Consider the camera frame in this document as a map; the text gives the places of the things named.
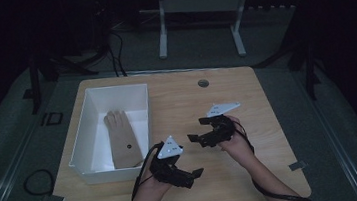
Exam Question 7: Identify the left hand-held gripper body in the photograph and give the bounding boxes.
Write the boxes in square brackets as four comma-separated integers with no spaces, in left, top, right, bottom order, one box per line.
[146,133,194,194]

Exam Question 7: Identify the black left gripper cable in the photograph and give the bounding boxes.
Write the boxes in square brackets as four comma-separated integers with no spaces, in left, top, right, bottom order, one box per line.
[125,141,172,201]

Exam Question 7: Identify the round grey table grommet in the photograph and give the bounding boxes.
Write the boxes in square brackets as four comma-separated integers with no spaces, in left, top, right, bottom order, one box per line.
[196,78,210,89]

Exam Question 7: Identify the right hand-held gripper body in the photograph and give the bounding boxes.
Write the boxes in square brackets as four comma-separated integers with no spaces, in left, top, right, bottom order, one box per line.
[196,100,245,148]

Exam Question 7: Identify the person's left hand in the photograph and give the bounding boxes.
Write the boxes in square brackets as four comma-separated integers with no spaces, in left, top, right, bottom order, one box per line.
[135,161,175,201]

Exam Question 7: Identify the black cable loop on floor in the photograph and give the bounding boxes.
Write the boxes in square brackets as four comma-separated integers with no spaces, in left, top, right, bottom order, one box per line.
[21,167,58,199]

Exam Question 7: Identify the white metal table frame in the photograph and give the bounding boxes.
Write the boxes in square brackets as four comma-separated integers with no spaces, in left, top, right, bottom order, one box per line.
[153,0,258,66]

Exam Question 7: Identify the grey tape piece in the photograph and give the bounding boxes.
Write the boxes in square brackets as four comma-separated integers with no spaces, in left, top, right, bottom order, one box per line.
[46,192,66,201]
[288,159,309,172]

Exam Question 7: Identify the person's right hand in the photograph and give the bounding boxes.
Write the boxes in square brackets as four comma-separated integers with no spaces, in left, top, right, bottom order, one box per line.
[215,112,258,168]

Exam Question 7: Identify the white rectangular box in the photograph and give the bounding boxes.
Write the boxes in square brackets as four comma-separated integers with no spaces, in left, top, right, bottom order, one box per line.
[61,82,159,188]

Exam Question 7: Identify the beige sock with black mark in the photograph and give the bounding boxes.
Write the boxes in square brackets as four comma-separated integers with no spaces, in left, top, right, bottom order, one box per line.
[102,108,145,171]

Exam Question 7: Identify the black hanging cables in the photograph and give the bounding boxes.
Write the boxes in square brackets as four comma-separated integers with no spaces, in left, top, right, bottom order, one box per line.
[99,5,129,80]

